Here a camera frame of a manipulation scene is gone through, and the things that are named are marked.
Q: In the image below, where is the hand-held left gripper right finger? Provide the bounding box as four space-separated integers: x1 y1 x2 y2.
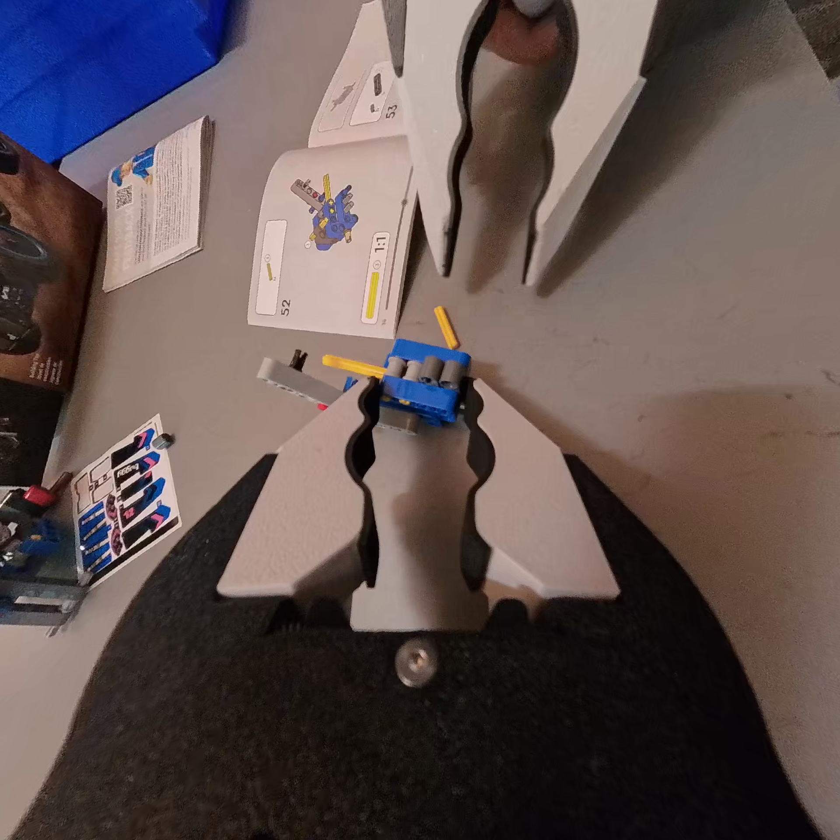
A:
459 377 621 601

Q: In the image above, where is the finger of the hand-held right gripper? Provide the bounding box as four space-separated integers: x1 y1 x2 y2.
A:
521 0 660 287
398 0 491 278

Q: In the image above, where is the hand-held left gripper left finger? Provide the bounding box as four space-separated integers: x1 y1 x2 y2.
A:
217 379 382 600

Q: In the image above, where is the blue grey lego sub-assembly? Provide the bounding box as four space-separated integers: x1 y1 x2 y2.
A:
256 338 475 437

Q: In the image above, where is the lego instruction booklet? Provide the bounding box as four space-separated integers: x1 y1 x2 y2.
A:
248 0 421 341

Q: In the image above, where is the lego sticker sheet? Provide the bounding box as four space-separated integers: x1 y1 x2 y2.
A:
71 413 182 589

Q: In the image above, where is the partly built lego car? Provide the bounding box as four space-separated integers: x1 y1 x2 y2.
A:
0 470 90 637

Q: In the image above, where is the lego set box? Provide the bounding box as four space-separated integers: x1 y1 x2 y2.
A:
0 131 105 487

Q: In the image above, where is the person's right hand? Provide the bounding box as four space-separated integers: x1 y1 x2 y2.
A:
487 0 572 64

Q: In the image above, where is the feedback leaflet with minifigure print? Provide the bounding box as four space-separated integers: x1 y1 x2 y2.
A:
101 116 216 294

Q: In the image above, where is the blue plastic bin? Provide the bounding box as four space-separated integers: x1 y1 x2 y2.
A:
0 0 247 165

